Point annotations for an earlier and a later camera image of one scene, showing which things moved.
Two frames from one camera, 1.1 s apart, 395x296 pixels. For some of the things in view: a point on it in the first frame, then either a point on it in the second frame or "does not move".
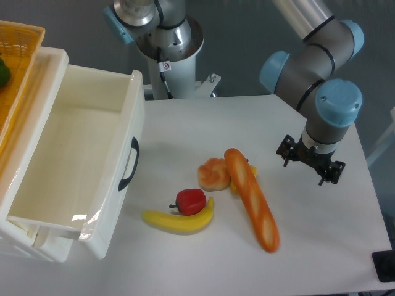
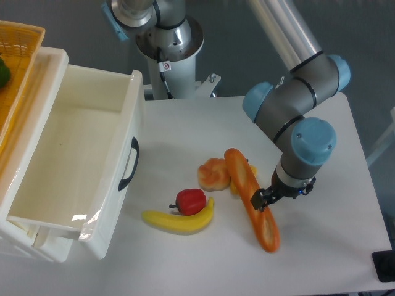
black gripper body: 311,155 -> 289,191
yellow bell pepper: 254,171 does not move
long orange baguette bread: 254,198 does not move
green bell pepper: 5,74 does not move
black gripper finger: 287,149 -> 261,198
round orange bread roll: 213,174 does not move
